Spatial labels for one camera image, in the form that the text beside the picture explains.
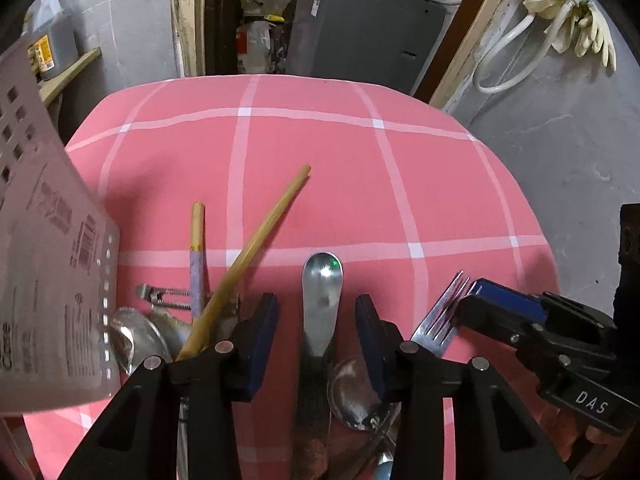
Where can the beige counter top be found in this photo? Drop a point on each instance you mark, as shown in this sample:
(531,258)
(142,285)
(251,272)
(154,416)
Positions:
(50,90)

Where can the plain bamboo chopstick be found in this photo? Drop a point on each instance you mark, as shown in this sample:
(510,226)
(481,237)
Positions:
(199,336)

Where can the purple handled bamboo chopstick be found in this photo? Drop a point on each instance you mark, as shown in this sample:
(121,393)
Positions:
(197,294)

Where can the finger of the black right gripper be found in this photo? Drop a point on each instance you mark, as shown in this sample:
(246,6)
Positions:
(498,312)

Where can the black camera box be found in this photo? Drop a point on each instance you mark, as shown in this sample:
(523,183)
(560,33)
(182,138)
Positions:
(628,254)

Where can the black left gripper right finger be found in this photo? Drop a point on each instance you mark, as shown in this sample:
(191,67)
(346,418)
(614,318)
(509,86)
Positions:
(495,434)

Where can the dark grey cabinet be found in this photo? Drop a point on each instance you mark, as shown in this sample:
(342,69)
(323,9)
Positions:
(384,42)

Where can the small steel spoon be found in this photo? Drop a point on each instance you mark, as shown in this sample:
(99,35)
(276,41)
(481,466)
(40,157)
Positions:
(351,398)

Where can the large soy sauce jug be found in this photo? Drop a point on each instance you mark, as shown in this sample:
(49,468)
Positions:
(49,28)

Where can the metal vegetable peeler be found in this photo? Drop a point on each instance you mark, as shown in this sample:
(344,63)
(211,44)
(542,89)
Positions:
(175,332)

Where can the steel spoon with dark handle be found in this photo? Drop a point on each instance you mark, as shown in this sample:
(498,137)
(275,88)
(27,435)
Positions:
(322,284)

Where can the steel fork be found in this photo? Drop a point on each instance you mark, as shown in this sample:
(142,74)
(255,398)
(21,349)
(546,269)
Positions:
(438,328)

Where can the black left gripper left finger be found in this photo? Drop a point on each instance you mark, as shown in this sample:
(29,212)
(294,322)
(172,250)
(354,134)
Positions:
(136,435)

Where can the large steel spoon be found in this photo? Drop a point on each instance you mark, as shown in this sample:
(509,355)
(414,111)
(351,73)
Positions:
(134,338)

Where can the cream rubber gloves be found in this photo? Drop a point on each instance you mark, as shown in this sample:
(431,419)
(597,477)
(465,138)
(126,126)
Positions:
(576,25)

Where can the translucent plastic utensil case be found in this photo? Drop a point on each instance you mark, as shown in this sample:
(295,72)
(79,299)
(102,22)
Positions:
(58,258)

